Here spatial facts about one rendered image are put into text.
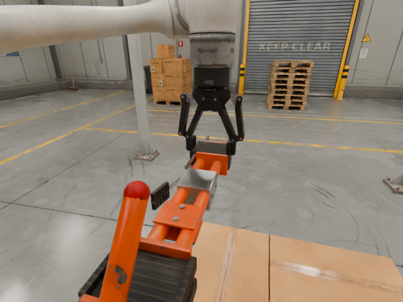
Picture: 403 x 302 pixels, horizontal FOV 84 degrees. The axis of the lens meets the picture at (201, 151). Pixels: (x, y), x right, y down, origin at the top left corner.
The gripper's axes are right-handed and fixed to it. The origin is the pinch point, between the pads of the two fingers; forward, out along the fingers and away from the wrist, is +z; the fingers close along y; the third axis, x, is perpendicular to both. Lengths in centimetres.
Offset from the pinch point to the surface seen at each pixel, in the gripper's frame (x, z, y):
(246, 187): 189, 127, 2
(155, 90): 607, 84, -319
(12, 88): 571, 94, -868
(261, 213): 145, 127, 21
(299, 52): 894, -26, 117
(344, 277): 39, 73, 56
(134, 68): 236, -4, -161
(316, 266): 41, 73, 44
